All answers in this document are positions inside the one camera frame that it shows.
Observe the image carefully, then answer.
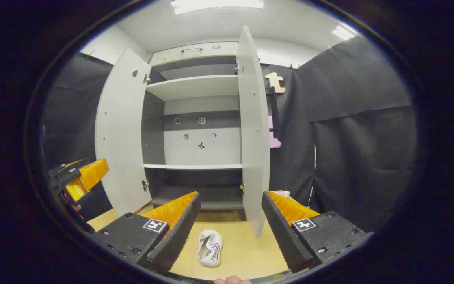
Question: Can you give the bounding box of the small ceiling light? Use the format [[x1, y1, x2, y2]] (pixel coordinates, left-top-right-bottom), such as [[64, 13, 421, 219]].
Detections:
[[331, 26, 355, 41]]

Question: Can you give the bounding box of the grey shoe cabinet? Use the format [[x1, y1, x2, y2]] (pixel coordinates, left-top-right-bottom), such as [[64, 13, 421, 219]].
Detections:
[[142, 41, 247, 221]]

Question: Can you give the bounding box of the large ceiling light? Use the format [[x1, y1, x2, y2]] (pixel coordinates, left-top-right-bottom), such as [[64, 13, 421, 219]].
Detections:
[[171, 0, 264, 15]]

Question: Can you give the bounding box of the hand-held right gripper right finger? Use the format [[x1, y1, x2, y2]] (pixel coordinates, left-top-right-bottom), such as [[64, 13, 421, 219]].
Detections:
[[261, 190, 374, 274]]

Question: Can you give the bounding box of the white shoe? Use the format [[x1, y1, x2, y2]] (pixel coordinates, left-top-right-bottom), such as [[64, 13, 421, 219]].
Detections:
[[197, 230, 223, 268]]

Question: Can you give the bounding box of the grey cabinet door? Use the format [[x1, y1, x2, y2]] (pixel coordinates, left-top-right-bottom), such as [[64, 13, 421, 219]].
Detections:
[[94, 48, 153, 217], [236, 26, 271, 238]]

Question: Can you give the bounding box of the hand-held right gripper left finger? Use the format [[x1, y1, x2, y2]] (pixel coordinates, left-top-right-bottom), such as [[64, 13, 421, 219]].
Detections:
[[89, 191, 202, 273]]

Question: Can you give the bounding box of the black backdrop cloth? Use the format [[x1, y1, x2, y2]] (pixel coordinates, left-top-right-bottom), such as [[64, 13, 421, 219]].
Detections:
[[40, 35, 419, 233]]

